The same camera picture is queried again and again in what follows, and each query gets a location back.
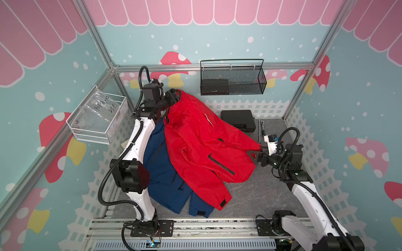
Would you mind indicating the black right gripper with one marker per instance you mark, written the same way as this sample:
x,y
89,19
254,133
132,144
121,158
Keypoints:
x,y
265,155

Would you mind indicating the black flat case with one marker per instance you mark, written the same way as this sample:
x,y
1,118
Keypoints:
x,y
240,119

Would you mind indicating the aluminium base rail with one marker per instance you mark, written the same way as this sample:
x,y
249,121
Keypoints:
x,y
213,234

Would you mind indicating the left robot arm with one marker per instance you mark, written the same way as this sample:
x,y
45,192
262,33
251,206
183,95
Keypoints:
x,y
129,172

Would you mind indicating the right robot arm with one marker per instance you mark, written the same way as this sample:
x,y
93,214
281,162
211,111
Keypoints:
x,y
327,233

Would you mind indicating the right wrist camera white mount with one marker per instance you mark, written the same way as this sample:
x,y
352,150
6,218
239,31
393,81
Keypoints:
x,y
272,143

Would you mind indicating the red jacket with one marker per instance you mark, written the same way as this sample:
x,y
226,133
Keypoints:
x,y
206,152

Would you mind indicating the clear wire basket with bags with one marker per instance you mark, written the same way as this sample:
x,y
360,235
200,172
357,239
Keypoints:
x,y
98,117

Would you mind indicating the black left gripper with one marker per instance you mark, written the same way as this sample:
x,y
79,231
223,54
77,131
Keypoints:
x,y
172,99

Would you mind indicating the navy blue jacket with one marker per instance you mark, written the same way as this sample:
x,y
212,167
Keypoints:
x,y
166,186

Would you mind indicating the black box in basket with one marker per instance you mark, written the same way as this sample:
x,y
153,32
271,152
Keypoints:
x,y
214,87

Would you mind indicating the black wire mesh basket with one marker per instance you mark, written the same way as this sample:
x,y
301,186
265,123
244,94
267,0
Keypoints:
x,y
245,76

